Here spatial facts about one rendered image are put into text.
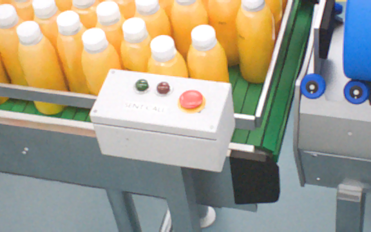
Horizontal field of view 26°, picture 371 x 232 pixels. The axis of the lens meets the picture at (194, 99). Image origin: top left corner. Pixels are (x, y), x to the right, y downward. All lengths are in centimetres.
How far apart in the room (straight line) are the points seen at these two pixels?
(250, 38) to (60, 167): 46
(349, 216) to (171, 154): 58
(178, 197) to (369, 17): 45
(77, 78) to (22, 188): 118
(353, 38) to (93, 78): 45
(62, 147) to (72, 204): 100
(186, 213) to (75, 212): 110
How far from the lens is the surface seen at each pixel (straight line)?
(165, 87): 124
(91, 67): 139
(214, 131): 118
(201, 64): 135
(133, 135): 125
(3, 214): 258
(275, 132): 144
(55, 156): 158
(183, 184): 137
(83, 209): 251
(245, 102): 148
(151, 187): 156
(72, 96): 145
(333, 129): 146
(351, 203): 169
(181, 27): 145
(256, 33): 142
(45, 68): 145
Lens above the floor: 200
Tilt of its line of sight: 47 degrees down
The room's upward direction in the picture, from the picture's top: 9 degrees counter-clockwise
